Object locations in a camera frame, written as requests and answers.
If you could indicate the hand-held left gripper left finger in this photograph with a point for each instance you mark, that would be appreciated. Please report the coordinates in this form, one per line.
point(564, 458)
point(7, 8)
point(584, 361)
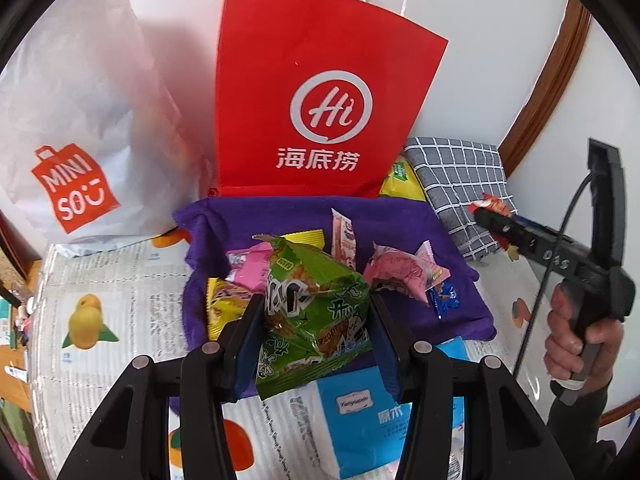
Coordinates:
point(248, 347)

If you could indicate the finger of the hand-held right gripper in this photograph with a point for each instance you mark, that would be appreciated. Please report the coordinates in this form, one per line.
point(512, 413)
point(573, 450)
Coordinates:
point(537, 228)
point(505, 230)

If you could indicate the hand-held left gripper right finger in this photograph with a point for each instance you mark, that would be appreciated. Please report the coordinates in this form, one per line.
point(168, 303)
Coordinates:
point(387, 347)

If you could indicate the small red snack packet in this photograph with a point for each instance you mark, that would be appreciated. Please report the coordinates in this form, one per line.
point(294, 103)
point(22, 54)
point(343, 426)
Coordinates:
point(495, 206)

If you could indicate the yellow triangular snack packet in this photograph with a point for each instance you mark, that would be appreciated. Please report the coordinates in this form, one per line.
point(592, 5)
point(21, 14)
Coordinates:
point(225, 307)

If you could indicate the small blue snack packet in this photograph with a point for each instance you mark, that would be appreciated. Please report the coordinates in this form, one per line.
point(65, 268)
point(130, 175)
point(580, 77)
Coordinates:
point(444, 299)

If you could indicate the green triangular snack packet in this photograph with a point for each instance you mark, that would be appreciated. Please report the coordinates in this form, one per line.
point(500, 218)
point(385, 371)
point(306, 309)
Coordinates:
point(310, 305)

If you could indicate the pink cartoon snack packet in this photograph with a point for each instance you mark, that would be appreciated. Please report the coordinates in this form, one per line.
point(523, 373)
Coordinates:
point(392, 270)

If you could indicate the long pink snack packet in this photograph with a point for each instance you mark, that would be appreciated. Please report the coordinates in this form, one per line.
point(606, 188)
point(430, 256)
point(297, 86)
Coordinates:
point(343, 237)

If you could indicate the person's right forearm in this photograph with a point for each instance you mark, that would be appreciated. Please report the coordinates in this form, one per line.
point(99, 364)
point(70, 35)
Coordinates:
point(580, 435)

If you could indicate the person's right hand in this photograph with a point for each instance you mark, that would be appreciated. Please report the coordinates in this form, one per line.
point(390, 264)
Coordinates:
point(557, 330)

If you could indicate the grey checked cloth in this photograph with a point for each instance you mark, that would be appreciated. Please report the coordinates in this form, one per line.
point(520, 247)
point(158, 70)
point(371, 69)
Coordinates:
point(460, 180)

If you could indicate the blue tissue box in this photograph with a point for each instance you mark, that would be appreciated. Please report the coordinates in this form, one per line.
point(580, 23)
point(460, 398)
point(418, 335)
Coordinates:
point(360, 425)

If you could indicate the pink and yellow snack packet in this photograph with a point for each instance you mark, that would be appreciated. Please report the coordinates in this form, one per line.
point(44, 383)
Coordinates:
point(250, 265)

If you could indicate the purple towel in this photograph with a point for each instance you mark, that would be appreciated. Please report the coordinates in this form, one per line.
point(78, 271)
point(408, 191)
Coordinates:
point(395, 220)

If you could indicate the yellow green-label snack packet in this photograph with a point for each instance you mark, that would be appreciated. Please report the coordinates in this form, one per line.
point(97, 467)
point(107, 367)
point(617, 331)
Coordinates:
point(400, 182)

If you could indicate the fruit print table cover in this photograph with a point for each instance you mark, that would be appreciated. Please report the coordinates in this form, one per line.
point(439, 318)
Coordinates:
point(125, 280)

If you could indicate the wooden side desk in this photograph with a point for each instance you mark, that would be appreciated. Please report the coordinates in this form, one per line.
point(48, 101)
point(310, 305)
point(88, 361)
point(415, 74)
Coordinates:
point(15, 360)

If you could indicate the red paper bag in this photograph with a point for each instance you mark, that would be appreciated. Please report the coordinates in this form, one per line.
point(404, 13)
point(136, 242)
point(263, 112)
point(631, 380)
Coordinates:
point(320, 85)

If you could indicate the white plastic shopping bag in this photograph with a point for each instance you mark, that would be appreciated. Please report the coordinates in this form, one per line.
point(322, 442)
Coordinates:
point(90, 110)

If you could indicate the brown wooden frame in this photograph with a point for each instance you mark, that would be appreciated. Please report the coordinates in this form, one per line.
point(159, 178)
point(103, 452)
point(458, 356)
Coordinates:
point(555, 85)

